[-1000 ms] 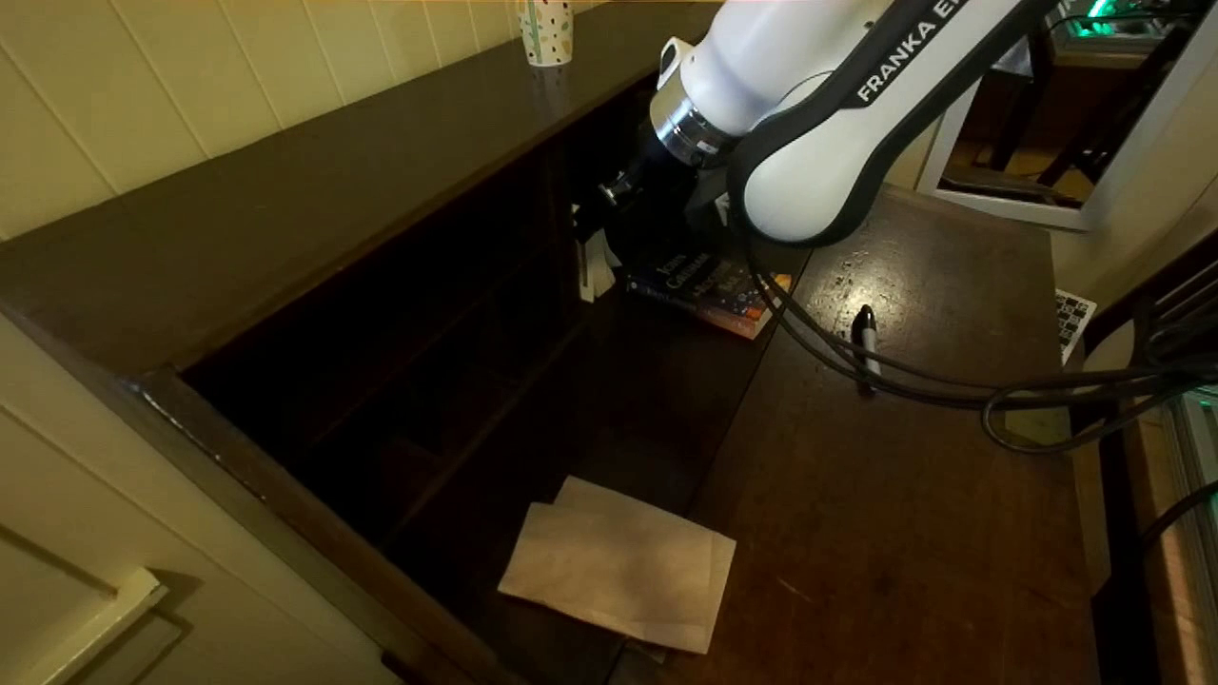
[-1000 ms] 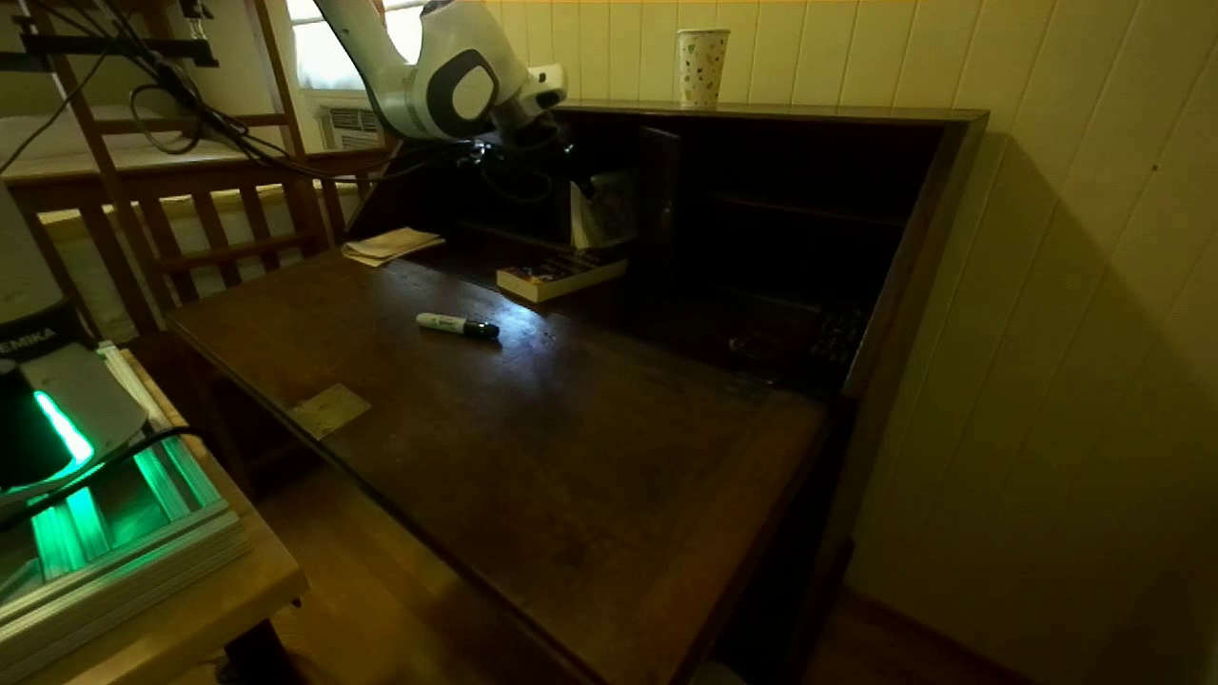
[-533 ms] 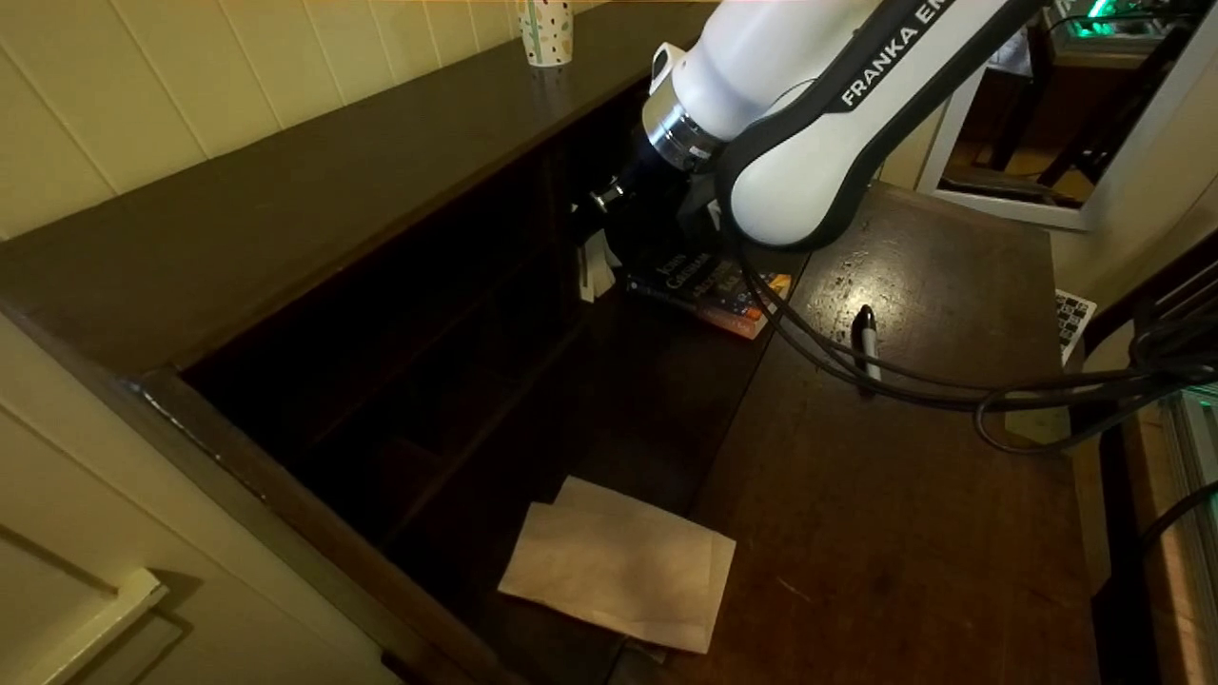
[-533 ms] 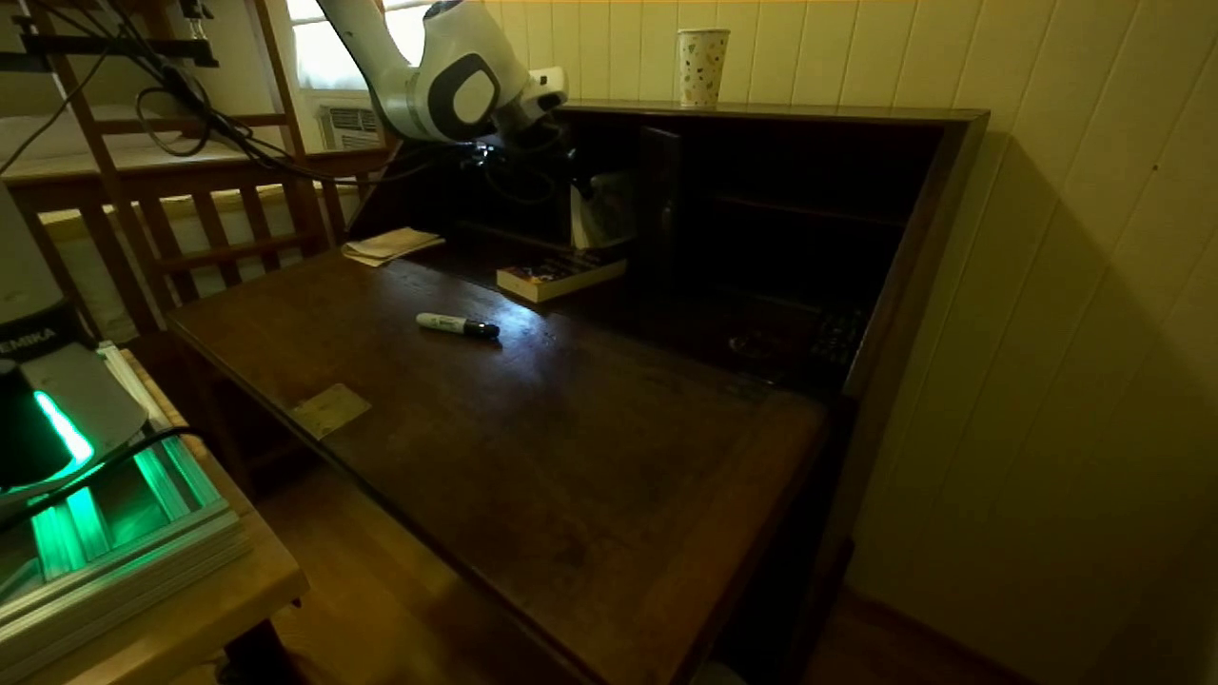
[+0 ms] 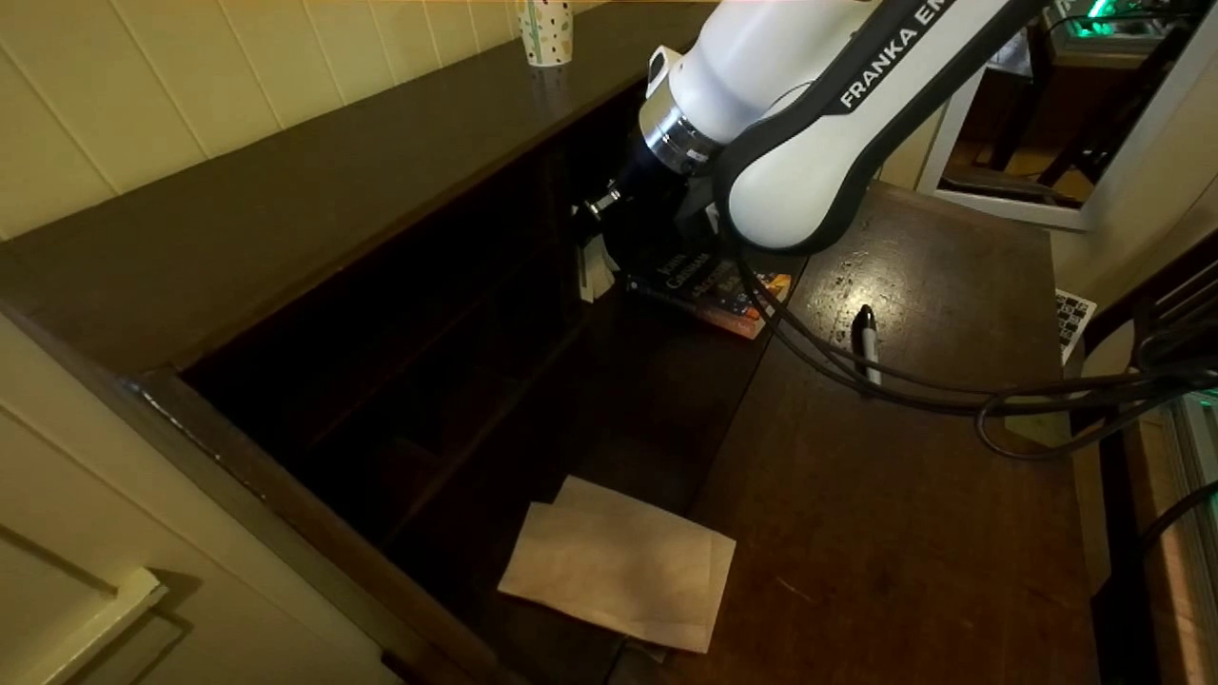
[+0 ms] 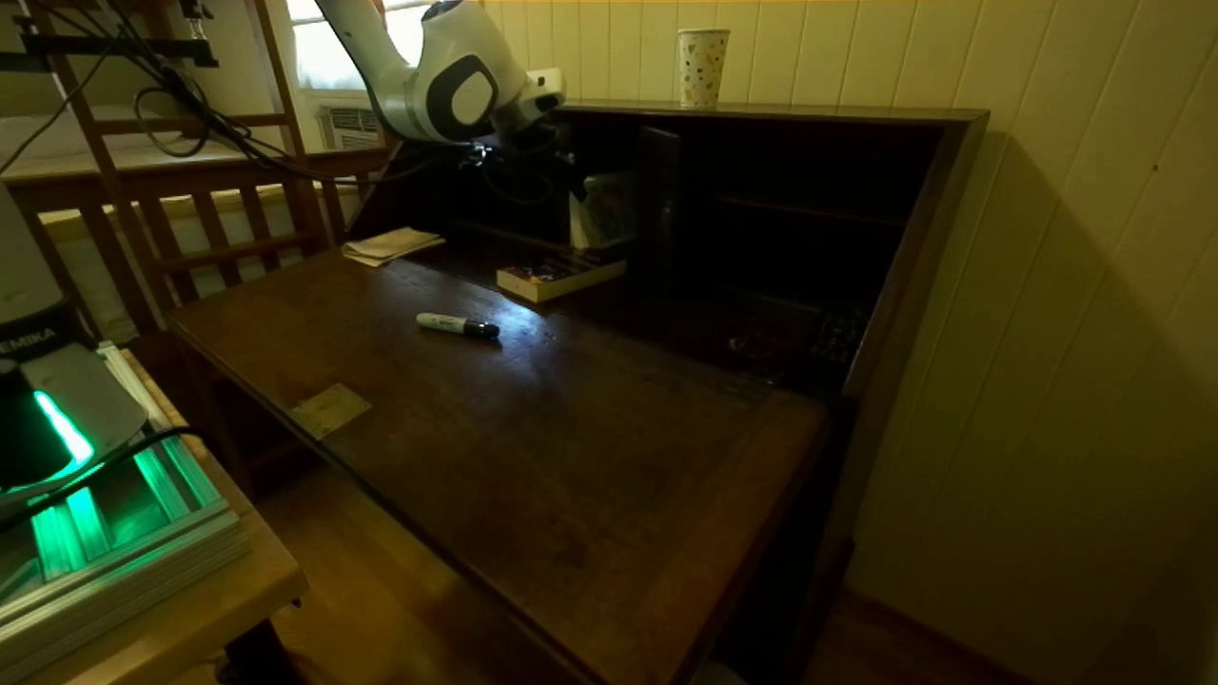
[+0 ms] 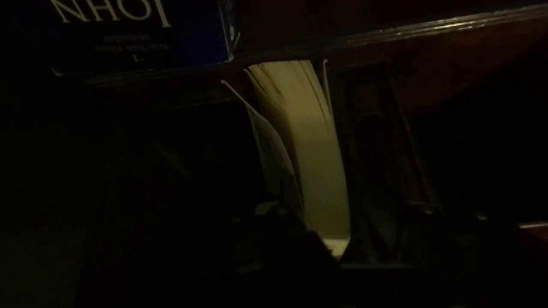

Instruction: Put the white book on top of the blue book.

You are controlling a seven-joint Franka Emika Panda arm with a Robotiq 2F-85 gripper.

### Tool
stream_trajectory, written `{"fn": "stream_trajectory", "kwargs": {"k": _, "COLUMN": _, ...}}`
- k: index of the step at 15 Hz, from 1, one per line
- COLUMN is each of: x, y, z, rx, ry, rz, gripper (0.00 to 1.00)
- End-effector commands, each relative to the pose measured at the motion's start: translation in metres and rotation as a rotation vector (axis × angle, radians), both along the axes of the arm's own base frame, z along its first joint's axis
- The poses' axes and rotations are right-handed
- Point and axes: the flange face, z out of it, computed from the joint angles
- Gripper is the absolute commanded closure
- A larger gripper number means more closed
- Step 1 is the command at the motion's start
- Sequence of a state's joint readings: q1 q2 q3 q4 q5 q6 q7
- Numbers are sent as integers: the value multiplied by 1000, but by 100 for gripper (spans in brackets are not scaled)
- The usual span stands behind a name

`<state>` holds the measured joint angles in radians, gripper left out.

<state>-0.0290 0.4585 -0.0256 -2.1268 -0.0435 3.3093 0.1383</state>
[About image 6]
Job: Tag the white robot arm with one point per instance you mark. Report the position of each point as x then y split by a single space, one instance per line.
430 61

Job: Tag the black and white marker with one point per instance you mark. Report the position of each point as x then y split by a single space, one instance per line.
454 325

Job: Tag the dark wooden secretary desk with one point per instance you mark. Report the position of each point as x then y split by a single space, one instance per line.
574 442

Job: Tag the yellow sticky note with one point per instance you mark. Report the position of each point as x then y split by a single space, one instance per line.
327 410

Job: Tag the light wooden side table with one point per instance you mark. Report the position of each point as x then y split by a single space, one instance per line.
213 595

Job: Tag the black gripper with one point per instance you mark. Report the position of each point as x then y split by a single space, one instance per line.
533 156

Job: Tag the white window air conditioner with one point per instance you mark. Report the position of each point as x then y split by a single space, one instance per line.
343 126

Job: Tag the wooden ladder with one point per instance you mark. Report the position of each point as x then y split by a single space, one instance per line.
192 125

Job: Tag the white paper sheet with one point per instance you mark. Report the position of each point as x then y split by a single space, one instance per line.
393 247

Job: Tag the polka dot paper cup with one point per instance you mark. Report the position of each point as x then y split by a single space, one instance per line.
702 65

